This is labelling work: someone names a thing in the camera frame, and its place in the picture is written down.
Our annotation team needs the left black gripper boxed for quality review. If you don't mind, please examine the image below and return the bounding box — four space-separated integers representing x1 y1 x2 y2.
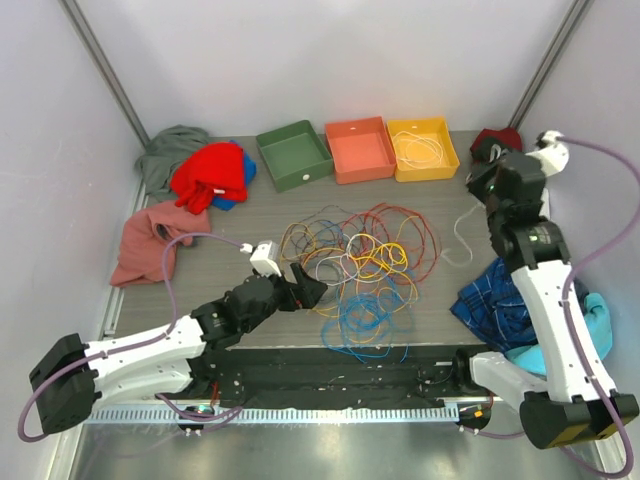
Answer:
241 262 326 333

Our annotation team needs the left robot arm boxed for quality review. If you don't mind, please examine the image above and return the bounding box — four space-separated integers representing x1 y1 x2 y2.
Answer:
25 263 328 436

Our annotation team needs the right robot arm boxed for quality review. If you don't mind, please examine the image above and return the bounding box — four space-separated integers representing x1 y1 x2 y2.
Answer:
451 152 639 449

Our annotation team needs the dark red cloth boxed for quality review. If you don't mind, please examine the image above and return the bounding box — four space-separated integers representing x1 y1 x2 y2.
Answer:
470 127 523 163

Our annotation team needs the yellow plastic bin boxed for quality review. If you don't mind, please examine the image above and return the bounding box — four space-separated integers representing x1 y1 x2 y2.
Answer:
386 116 460 182

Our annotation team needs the white cloth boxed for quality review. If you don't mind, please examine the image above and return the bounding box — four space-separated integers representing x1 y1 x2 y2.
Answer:
440 201 484 269

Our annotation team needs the blue plaid shirt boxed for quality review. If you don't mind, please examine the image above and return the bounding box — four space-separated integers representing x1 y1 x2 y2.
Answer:
450 257 537 353

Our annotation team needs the grey blue cloth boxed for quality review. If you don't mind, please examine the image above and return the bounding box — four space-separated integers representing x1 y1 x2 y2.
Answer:
574 278 590 314

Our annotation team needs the green plastic bin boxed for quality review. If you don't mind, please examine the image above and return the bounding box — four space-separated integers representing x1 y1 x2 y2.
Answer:
256 120 334 193

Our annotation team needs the orange plastic bin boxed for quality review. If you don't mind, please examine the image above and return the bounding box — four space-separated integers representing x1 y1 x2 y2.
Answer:
325 116 396 185

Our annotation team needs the cyan cloth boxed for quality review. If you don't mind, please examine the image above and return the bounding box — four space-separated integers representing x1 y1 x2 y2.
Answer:
505 293 613 377

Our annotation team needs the pink cloth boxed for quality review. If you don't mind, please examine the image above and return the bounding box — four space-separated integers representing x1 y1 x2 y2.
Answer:
110 201 211 288

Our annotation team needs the grey cable coil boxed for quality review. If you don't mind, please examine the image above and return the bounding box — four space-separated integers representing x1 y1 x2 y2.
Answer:
314 257 351 305

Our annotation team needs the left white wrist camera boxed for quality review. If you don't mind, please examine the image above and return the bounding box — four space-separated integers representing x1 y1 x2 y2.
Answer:
250 240 282 277

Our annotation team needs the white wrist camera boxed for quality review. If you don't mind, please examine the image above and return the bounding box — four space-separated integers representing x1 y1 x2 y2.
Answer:
250 240 282 277
530 130 569 177

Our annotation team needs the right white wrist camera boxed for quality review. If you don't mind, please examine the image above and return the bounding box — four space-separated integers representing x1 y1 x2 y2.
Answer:
530 130 569 177

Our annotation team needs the white looped cable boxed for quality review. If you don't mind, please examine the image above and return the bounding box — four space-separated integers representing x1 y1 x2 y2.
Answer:
314 232 386 286

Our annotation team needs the brown cable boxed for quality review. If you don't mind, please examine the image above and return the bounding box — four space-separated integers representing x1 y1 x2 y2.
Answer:
287 204 351 261

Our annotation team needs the yellow cable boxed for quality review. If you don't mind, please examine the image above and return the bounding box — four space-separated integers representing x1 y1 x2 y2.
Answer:
347 232 411 281

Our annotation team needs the red cable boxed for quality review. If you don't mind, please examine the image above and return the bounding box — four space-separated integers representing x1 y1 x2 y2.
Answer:
339 201 444 287

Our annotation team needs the right aluminium frame post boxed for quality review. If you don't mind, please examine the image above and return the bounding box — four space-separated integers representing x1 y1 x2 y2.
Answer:
508 0 594 130

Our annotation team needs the aluminium frame post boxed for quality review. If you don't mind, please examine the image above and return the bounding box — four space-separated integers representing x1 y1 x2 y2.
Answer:
508 0 594 130
59 0 150 146

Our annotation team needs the slotted cable duct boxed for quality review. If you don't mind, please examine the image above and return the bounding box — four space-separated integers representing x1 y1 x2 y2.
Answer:
85 403 459 425

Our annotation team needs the left aluminium frame post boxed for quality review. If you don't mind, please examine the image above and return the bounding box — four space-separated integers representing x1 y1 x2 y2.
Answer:
59 0 150 146

